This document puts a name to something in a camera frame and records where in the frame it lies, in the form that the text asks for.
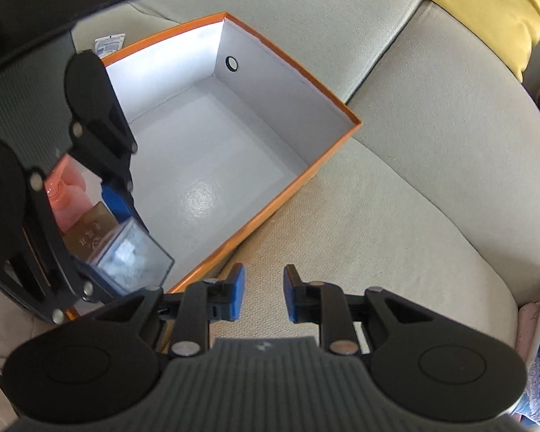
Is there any pink cloth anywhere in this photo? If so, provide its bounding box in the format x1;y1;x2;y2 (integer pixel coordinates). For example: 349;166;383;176
517;301;540;361

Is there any pink plastic bottle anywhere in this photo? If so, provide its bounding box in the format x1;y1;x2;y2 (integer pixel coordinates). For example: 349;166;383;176
44;155;100;237

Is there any yellow cloth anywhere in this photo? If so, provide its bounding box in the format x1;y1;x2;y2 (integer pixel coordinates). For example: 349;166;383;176
373;0;540;84

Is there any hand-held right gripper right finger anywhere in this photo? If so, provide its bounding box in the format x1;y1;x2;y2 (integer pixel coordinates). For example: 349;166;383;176
283;264;435;357

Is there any gold rectangular box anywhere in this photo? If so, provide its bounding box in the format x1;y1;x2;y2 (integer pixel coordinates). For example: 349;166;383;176
62;202;120;264

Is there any clear plastic box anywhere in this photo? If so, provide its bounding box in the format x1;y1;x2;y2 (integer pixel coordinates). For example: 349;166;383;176
85;217;175;298

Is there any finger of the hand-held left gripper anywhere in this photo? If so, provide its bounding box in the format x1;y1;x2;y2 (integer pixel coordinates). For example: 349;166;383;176
69;98;139;231
0;167;118;325

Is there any orange cardboard box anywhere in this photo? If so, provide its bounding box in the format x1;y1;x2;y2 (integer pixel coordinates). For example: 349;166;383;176
22;12;362;354

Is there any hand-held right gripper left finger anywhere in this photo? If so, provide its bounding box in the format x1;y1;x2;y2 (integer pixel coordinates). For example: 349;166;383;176
94;263;246;360

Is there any white printed tube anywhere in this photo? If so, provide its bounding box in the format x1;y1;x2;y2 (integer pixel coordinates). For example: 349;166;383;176
92;32;127;59

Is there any beige fabric sofa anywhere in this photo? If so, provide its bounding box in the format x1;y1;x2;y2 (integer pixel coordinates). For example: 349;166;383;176
0;0;540;432

